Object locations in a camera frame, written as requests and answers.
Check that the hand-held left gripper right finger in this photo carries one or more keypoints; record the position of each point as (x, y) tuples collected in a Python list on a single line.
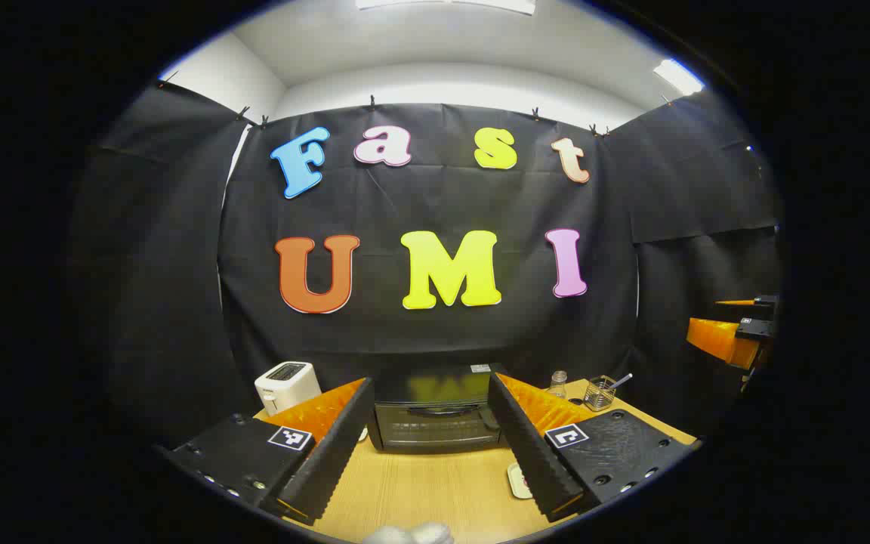
[(529, 453)]

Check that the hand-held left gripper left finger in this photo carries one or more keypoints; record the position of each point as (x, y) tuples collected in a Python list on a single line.
[(333, 461)]

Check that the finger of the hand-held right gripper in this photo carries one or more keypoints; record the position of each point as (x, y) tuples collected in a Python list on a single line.
[(718, 338), (763, 301)]

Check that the white food tray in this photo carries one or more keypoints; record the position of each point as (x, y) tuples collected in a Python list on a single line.
[(516, 482)]

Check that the black electric oven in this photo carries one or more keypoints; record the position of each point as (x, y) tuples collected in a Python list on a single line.
[(435, 423)]

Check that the clear glass bottle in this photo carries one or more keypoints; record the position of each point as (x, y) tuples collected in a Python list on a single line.
[(557, 387)]

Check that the clear glass cup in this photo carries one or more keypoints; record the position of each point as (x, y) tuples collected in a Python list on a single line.
[(599, 397)]

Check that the white toaster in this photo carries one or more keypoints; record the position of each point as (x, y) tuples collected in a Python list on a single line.
[(284, 385)]

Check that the metal spoon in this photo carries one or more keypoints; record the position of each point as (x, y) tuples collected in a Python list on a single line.
[(621, 381)]

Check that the black backdrop cloth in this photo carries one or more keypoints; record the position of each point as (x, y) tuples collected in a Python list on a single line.
[(178, 302)]

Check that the small ceiling light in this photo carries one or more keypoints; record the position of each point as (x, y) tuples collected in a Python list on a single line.
[(678, 77)]

